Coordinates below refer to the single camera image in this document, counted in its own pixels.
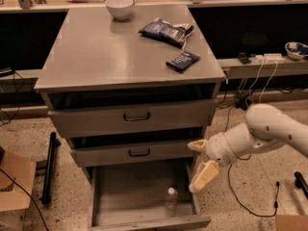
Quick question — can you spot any small black device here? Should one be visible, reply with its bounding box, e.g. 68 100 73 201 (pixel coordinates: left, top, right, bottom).
237 52 251 64

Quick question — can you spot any middle grey drawer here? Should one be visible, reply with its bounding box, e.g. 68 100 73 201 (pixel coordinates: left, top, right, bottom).
70 140 198 167

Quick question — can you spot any clear plastic water bottle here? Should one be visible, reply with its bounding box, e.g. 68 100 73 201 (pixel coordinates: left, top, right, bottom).
165 187 178 211

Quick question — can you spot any cardboard box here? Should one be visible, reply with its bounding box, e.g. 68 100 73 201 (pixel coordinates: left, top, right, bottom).
0 148 36 231
276 215 308 231

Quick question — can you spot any black tripod leg left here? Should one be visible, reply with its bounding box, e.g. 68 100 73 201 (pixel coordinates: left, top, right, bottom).
41 132 61 205

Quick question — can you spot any black power adapter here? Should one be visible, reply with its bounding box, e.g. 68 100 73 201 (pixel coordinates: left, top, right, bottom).
236 97 252 111

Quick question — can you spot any cardboard box bottom right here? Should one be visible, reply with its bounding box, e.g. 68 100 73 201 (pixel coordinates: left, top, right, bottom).
276 215 308 231

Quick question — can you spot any large blue snack bag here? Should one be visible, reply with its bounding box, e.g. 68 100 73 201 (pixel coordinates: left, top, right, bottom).
139 17 194 49

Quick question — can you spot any black cable over box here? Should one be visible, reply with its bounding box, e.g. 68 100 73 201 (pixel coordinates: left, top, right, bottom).
0 167 50 231

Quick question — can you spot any white power strip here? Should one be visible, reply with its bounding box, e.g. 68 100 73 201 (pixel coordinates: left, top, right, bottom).
255 53 285 63

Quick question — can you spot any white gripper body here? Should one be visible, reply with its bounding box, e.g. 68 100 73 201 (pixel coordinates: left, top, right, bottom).
206 132 238 167

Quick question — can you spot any black bar right floor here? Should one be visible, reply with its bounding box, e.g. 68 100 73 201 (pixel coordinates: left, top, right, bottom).
295 171 308 198

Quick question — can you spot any white ceramic bowl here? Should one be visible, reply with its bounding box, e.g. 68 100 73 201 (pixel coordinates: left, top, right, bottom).
105 0 134 20

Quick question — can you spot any cardboard box left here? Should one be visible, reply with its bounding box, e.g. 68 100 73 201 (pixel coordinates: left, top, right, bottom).
0 148 36 231

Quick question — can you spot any top grey drawer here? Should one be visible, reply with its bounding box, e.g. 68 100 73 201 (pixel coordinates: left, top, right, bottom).
49 99 217 139

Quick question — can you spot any small blue snack packet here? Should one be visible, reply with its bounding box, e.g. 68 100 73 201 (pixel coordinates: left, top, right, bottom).
166 51 200 73

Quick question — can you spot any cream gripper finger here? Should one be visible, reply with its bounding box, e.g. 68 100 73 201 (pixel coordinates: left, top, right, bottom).
189 160 219 193
188 139 208 153

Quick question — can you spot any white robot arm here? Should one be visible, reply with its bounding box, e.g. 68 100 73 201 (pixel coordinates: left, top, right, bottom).
188 104 308 193

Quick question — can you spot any blue white patterned bowl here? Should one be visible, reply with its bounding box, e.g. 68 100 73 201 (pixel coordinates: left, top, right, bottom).
285 41 308 60

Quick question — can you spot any bottom grey open drawer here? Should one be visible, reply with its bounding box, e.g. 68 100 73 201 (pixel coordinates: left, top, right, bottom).
89 158 211 231

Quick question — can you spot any grey drawer cabinet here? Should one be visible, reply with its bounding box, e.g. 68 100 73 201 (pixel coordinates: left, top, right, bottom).
34 4 227 178

